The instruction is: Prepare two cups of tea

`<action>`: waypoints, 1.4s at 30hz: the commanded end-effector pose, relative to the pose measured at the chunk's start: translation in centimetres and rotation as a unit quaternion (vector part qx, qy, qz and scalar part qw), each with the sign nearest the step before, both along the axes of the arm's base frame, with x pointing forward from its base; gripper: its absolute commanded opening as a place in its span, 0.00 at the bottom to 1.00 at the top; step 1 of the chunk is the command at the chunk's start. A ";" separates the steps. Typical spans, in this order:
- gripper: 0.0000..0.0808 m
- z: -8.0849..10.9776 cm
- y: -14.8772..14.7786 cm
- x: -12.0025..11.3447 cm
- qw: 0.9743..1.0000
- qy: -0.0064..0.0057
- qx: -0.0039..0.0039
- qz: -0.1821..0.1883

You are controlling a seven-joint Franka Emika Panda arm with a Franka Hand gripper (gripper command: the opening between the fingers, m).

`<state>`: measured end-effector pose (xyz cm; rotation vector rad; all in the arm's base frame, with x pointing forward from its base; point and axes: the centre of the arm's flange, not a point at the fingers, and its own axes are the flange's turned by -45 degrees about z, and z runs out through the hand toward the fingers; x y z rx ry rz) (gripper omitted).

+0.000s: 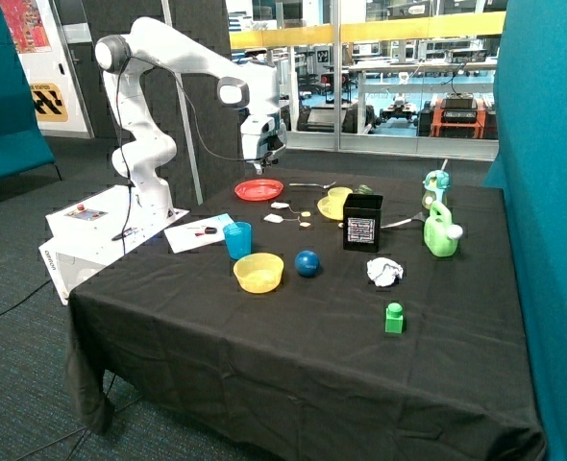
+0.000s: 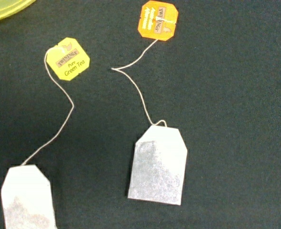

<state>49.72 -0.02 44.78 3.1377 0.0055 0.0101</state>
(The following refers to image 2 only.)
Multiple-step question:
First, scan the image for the yellow saucer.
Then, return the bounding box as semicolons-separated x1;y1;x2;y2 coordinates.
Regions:
0;0;35;20

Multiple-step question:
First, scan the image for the green-tagged tea bag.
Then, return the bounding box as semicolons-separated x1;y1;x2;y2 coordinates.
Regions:
0;37;90;229

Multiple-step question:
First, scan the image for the orange-tagged tea bag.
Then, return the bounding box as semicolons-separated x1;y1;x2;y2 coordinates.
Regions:
111;0;188;206

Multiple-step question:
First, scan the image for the black tablecloth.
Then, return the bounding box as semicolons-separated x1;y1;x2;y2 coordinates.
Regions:
0;0;281;229

